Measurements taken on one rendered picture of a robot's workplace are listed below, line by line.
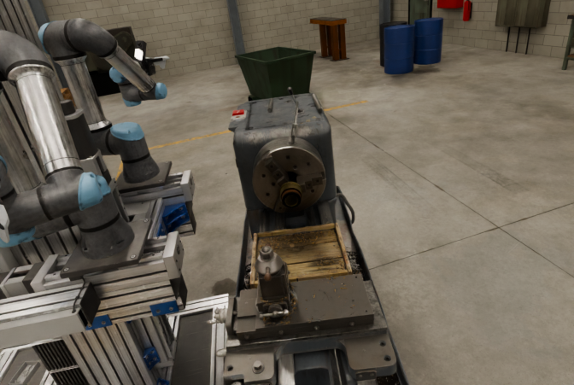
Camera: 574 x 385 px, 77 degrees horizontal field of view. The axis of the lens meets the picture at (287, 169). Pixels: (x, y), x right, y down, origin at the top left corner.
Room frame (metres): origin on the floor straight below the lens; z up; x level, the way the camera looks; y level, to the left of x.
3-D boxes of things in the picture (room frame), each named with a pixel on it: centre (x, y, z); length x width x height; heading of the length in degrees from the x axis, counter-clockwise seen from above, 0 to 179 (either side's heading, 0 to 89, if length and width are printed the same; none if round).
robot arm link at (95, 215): (0.95, 0.59, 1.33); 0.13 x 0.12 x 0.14; 116
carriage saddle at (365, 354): (0.74, 0.01, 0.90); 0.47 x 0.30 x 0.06; 89
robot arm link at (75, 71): (1.48, 0.76, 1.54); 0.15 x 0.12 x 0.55; 74
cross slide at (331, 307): (0.79, 0.03, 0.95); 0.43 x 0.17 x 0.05; 89
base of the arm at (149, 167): (1.45, 0.63, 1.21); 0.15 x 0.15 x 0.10
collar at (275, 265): (0.80, 0.09, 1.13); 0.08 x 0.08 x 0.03
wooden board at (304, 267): (1.11, 0.00, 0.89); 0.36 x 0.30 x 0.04; 89
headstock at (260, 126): (1.80, 0.01, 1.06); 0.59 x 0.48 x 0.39; 179
